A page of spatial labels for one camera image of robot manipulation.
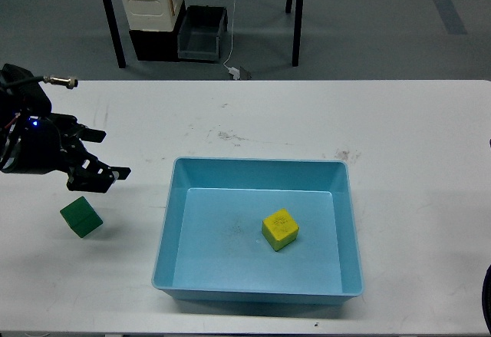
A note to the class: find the black table leg left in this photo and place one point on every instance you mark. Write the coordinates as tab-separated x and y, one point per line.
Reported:
114	33

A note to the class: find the black box under crate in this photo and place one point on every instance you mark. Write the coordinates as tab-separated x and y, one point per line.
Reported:
158	45

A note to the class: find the white power adapter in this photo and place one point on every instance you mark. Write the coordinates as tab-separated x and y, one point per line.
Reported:
234	73

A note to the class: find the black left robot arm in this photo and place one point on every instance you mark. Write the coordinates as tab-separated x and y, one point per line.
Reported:
22	94

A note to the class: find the light blue plastic box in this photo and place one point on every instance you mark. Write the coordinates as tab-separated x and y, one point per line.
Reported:
212	247

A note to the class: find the black table leg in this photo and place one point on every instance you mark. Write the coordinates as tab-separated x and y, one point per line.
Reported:
114	33
297	5

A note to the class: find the green block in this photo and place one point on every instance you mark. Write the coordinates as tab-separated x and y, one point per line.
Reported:
81	217

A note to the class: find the grey plastic bin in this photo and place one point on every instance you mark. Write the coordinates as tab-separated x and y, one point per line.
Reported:
200	35

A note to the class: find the black table leg right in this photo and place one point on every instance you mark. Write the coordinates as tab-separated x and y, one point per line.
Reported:
297	5

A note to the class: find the yellow block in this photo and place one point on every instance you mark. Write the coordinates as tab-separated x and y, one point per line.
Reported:
280	229

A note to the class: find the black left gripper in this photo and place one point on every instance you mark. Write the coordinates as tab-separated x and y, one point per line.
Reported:
38	145

